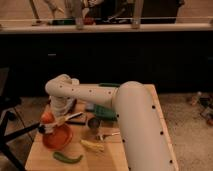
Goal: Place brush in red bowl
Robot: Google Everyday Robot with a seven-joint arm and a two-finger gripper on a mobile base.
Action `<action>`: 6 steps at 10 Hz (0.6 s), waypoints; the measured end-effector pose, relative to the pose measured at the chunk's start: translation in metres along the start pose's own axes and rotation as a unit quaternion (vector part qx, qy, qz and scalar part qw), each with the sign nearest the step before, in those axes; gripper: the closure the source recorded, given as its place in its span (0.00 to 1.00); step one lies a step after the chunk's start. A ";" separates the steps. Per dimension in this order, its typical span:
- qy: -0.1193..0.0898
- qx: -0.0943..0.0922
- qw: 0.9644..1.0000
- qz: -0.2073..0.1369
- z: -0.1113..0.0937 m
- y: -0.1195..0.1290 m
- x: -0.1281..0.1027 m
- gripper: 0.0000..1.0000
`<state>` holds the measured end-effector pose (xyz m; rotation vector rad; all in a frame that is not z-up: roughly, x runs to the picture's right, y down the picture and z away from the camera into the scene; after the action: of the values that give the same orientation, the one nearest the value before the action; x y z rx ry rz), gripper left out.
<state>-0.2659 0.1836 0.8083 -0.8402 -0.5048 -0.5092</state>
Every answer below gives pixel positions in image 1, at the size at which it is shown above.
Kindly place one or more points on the white and orange gripper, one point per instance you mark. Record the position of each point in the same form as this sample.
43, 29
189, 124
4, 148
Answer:
49, 121

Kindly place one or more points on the brush with light handle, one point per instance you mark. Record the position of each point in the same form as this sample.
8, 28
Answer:
68, 117

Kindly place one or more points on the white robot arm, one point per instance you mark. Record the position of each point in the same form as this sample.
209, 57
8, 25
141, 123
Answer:
144, 138

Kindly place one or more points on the red bowl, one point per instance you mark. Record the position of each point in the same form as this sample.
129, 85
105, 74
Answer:
59, 139

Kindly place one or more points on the green chili pepper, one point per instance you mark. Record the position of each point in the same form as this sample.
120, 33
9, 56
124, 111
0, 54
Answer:
62, 158

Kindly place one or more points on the black chair base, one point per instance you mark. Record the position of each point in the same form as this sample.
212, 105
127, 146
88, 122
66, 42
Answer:
5, 104

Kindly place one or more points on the silver fork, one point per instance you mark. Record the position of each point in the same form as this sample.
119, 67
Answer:
102, 137

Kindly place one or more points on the white counter shelf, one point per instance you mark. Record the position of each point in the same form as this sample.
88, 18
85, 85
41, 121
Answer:
109, 28

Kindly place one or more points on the green handled tool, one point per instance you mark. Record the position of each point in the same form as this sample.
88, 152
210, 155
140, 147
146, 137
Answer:
101, 112

